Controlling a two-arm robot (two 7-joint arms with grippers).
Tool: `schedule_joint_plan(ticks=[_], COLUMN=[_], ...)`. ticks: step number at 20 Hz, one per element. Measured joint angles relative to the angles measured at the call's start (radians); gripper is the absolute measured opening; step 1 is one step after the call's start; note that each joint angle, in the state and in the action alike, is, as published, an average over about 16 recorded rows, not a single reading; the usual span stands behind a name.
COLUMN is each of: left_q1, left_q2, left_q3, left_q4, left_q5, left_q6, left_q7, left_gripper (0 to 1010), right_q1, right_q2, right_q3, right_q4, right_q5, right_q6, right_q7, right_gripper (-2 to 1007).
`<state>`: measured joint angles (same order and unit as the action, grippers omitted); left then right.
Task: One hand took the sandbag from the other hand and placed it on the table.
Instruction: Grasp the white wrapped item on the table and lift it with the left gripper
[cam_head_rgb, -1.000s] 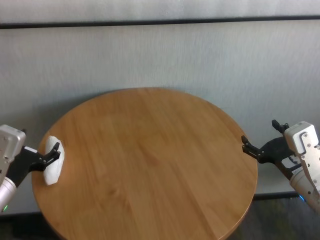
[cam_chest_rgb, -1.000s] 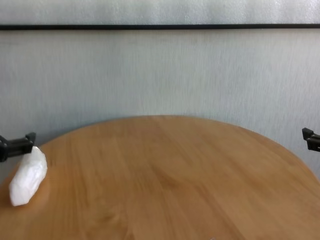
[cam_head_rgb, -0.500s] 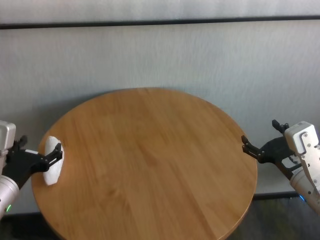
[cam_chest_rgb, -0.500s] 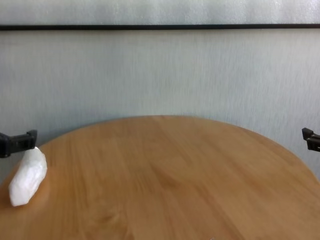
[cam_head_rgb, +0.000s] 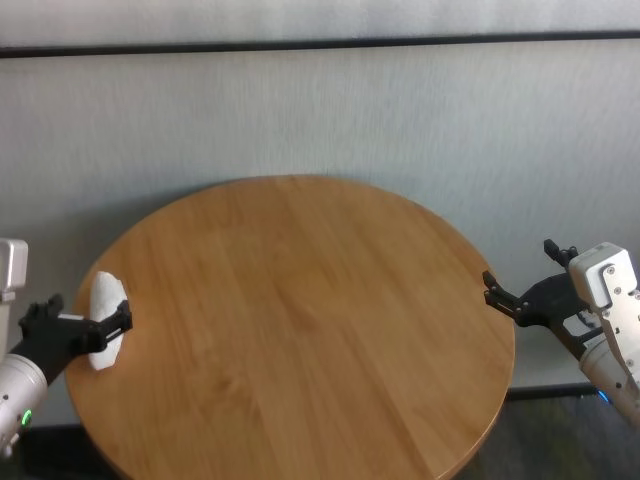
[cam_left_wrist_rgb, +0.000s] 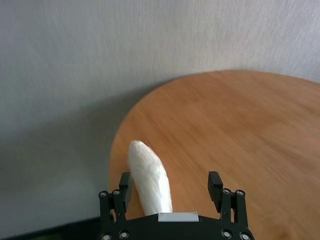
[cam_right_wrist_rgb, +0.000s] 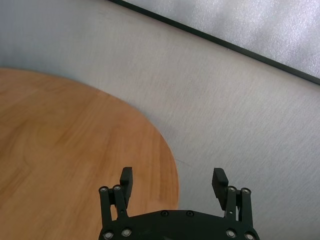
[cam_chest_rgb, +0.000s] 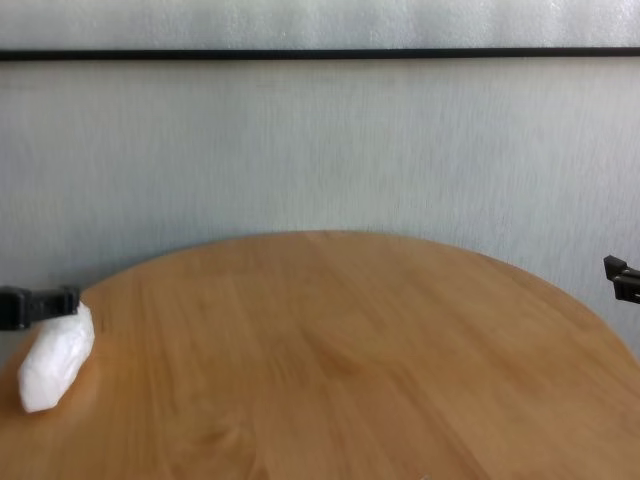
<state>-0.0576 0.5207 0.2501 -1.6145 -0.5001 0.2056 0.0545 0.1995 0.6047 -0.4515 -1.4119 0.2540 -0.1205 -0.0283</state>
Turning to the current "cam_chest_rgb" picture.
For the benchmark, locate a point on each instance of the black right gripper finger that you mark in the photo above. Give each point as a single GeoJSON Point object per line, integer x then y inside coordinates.
{"type": "Point", "coordinates": [627, 285]}

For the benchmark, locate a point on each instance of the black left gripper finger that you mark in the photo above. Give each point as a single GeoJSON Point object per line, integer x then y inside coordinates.
{"type": "Point", "coordinates": [40, 305]}

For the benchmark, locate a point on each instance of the white sandbag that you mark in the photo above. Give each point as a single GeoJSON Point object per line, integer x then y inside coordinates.
{"type": "Point", "coordinates": [55, 365]}

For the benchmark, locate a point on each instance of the black wall rail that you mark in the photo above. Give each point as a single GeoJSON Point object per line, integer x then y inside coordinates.
{"type": "Point", "coordinates": [300, 54]}

